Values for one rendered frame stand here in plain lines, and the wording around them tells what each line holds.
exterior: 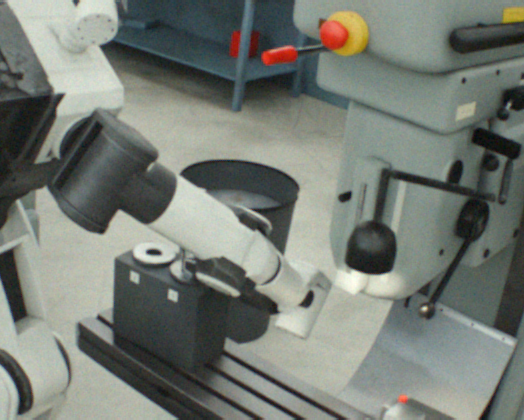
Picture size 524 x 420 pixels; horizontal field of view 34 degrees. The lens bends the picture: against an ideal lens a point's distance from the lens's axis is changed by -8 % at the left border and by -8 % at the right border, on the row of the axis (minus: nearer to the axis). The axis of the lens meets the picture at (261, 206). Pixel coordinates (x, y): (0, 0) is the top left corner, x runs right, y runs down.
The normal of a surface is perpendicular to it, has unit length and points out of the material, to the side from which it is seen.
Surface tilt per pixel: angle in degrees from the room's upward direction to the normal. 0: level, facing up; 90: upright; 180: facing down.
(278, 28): 90
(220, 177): 86
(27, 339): 74
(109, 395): 0
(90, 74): 34
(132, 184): 88
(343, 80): 90
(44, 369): 60
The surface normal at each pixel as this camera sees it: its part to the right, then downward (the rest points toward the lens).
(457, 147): 0.75, 0.35
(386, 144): -0.65, 0.24
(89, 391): 0.11, -0.90
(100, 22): 0.15, 0.78
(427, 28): -0.03, 0.41
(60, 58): 0.56, -0.57
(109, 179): 0.16, 0.22
